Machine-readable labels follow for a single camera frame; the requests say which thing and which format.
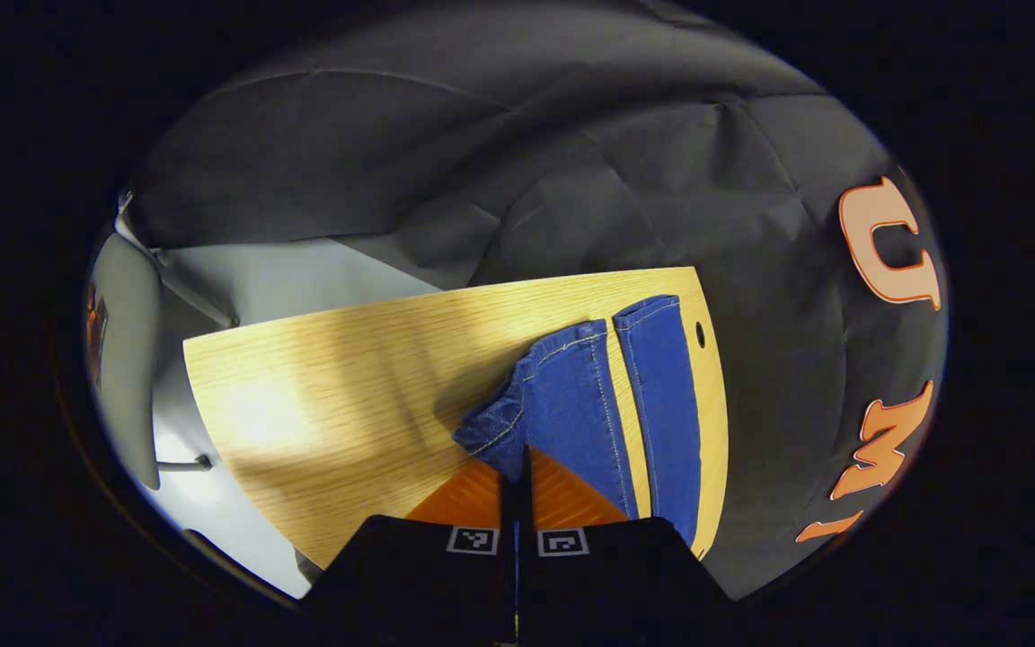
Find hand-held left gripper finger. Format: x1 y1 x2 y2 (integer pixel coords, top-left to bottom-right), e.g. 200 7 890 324
518 445 736 647
297 454 518 647

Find black backdrop cloth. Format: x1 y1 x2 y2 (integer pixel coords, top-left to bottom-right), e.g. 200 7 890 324
127 4 950 603

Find white metal pole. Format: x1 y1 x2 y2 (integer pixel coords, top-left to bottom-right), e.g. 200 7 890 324
113 214 240 329

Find blue denim jeans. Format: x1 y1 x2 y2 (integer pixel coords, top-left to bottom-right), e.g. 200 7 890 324
453 295 703 549

